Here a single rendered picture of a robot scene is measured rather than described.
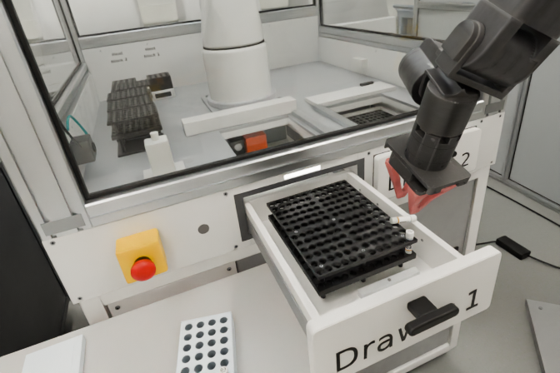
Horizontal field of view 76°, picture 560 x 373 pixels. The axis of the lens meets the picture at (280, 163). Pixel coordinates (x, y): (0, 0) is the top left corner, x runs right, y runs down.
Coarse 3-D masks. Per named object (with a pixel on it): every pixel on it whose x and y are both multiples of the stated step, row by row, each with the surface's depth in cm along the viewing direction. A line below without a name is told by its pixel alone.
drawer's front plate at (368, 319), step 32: (480, 256) 48; (416, 288) 45; (448, 288) 47; (480, 288) 50; (320, 320) 42; (352, 320) 42; (384, 320) 45; (448, 320) 51; (320, 352) 42; (352, 352) 45; (384, 352) 48
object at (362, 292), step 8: (400, 272) 58; (408, 272) 58; (416, 272) 57; (384, 280) 57; (392, 280) 57; (400, 280) 57; (360, 288) 56; (368, 288) 56; (376, 288) 55; (384, 288) 56; (360, 296) 55
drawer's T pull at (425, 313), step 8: (424, 296) 45; (408, 304) 45; (416, 304) 45; (424, 304) 44; (432, 304) 44; (448, 304) 44; (416, 312) 44; (424, 312) 43; (432, 312) 43; (440, 312) 43; (448, 312) 43; (456, 312) 43; (416, 320) 42; (424, 320) 42; (432, 320) 42; (440, 320) 43; (408, 328) 42; (416, 328) 42; (424, 328) 42
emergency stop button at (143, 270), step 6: (138, 264) 59; (144, 264) 59; (150, 264) 60; (132, 270) 59; (138, 270) 59; (144, 270) 59; (150, 270) 60; (132, 276) 59; (138, 276) 59; (144, 276) 60; (150, 276) 60
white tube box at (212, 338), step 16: (192, 320) 60; (208, 320) 59; (224, 320) 60; (192, 336) 57; (208, 336) 57; (224, 336) 56; (192, 352) 54; (208, 352) 54; (224, 352) 55; (176, 368) 52; (192, 368) 52; (208, 368) 53
